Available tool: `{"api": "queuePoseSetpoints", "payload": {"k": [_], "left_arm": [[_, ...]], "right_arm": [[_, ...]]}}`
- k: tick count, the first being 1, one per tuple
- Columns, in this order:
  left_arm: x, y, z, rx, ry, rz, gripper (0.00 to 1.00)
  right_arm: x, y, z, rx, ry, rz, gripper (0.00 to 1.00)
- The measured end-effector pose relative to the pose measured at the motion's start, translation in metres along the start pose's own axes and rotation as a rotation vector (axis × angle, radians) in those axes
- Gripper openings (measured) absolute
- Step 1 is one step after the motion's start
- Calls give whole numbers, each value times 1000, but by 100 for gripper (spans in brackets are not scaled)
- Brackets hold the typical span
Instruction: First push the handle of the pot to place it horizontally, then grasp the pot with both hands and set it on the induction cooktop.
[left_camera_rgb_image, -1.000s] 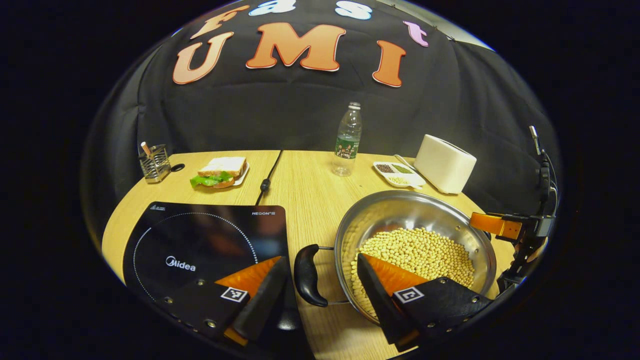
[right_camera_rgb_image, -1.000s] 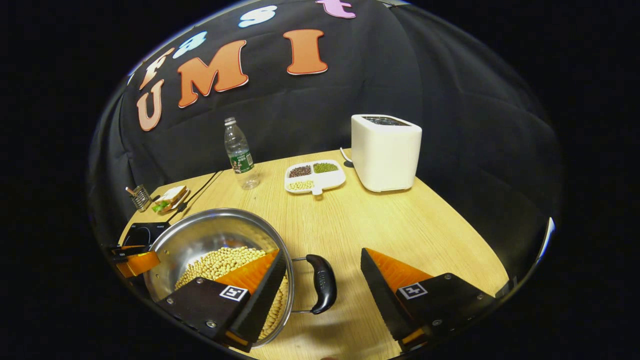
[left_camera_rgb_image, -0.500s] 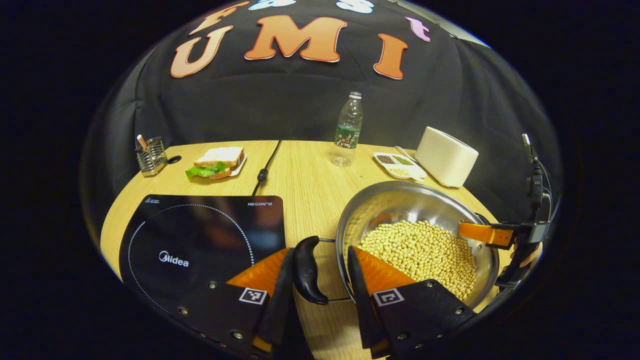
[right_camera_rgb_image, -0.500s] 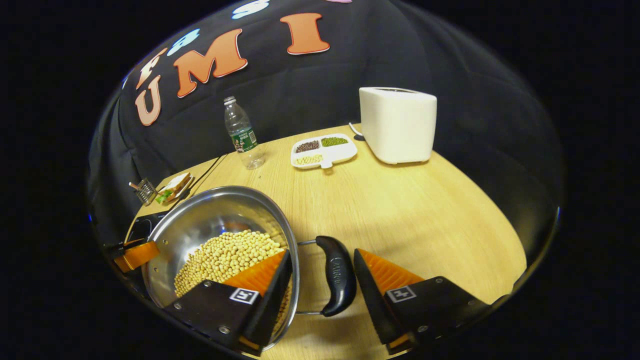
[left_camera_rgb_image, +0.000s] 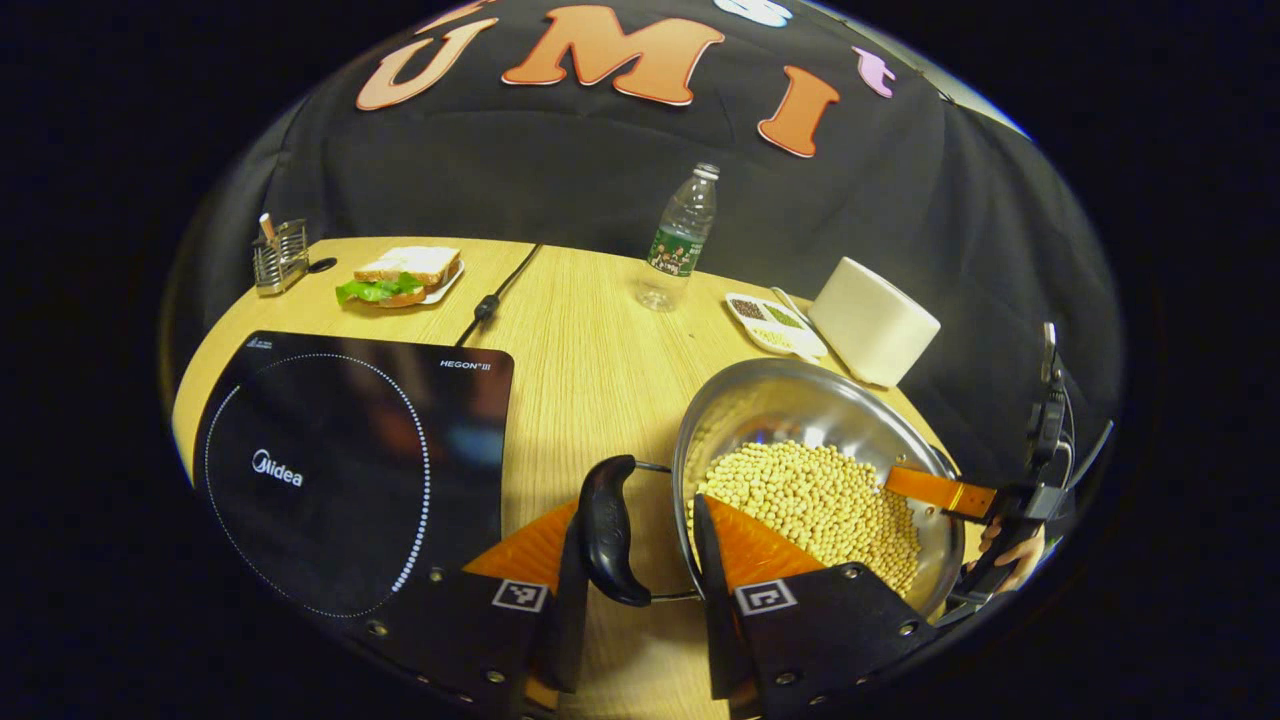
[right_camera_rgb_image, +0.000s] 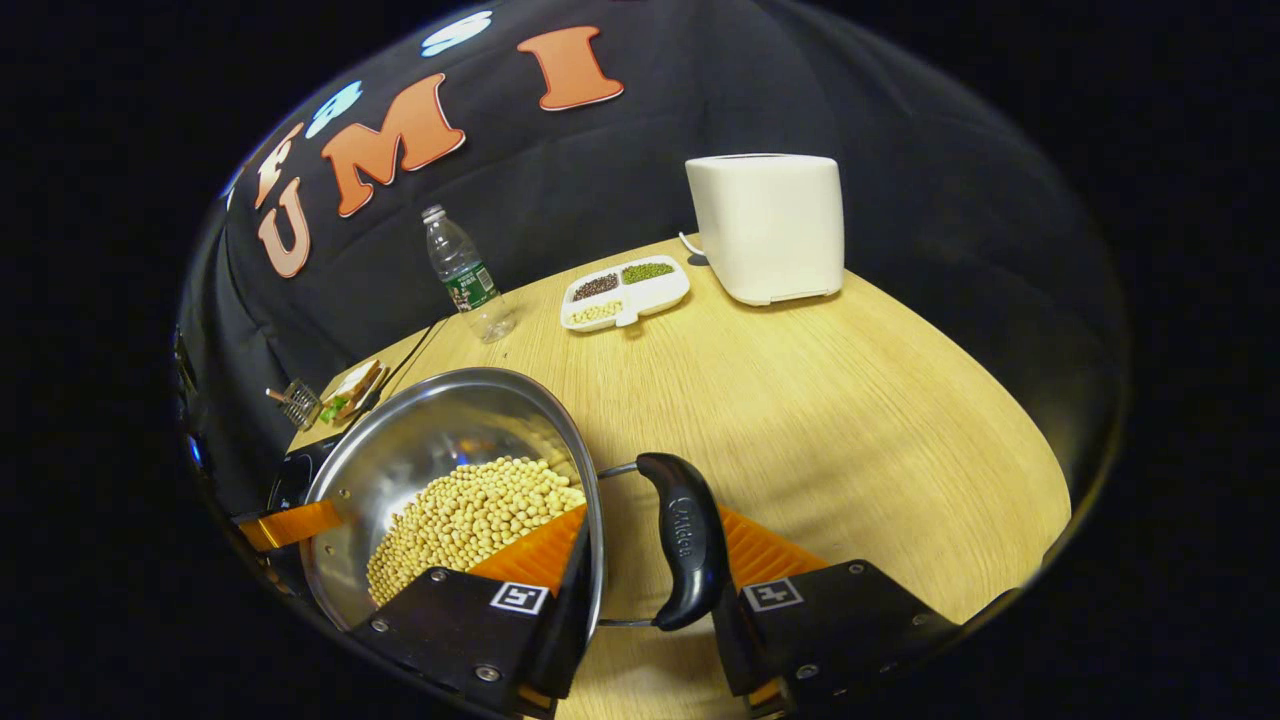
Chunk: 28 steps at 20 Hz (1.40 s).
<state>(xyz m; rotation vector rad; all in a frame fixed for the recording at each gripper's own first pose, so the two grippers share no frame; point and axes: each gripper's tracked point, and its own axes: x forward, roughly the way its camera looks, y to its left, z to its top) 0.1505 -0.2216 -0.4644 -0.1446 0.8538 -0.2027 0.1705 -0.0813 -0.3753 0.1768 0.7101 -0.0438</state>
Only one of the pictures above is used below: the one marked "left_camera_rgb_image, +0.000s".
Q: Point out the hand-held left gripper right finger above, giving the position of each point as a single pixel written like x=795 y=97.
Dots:
x=715 y=620

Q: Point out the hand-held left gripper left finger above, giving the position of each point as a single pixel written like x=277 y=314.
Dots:
x=572 y=620

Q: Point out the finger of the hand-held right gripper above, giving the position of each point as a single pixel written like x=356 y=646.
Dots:
x=935 y=490

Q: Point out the black induction cooktop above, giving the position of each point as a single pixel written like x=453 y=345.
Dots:
x=330 y=470

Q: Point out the pile of soybeans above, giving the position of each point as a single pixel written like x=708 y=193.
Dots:
x=810 y=500

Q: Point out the white toaster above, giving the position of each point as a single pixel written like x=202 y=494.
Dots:
x=870 y=320

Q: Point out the white divided dish with beans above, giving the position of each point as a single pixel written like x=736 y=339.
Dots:
x=775 y=325

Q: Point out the white spoon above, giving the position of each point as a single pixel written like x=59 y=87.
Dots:
x=790 y=305

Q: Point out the black backdrop cloth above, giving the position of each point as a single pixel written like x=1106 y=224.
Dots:
x=850 y=200

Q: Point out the clear plastic water bottle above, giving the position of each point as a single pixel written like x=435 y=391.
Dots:
x=680 y=240

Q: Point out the white plate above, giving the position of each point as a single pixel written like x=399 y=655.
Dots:
x=448 y=285

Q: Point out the sandwich with lettuce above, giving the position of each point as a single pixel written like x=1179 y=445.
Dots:
x=400 y=275

